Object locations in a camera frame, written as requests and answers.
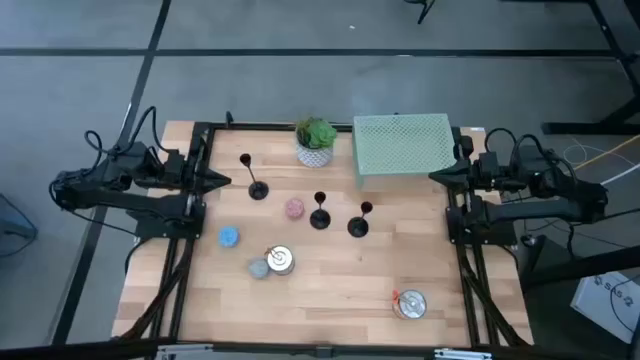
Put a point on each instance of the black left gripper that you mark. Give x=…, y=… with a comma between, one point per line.
x=182, y=172

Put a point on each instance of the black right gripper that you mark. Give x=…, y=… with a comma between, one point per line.
x=482, y=172

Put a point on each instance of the tall black candlestick holder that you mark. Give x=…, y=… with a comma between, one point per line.
x=258, y=190

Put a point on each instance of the blue candle tin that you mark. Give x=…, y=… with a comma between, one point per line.
x=229, y=236

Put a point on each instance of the pink candle tin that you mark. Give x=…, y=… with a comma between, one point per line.
x=295, y=208

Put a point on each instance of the grey candle tin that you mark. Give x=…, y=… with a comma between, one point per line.
x=257, y=269

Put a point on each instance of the metal candle can floral label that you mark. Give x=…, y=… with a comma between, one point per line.
x=280, y=259

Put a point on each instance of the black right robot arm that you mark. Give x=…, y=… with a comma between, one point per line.
x=550, y=210

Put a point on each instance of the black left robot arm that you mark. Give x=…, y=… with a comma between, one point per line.
x=125, y=200

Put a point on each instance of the metal candle can orange tag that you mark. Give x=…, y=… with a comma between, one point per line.
x=410, y=304

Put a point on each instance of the pale green perforated metal shelf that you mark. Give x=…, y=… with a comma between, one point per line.
x=400, y=145

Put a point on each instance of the succulent in white patterned pot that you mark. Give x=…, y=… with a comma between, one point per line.
x=315, y=145

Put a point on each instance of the black floor stand beam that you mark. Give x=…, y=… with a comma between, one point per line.
x=575, y=267

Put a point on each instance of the white cardboard box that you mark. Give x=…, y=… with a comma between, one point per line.
x=602, y=305

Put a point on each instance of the black desk with clutter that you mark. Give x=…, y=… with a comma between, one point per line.
x=605, y=27

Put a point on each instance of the black crossbar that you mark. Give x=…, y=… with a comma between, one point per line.
x=75, y=349

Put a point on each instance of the black aluminium table frame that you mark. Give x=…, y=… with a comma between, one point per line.
x=250, y=126

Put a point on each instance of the black desk frame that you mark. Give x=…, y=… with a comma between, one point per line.
x=590, y=128

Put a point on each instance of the silver metal bracket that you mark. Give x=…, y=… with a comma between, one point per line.
x=182, y=351
x=462, y=355

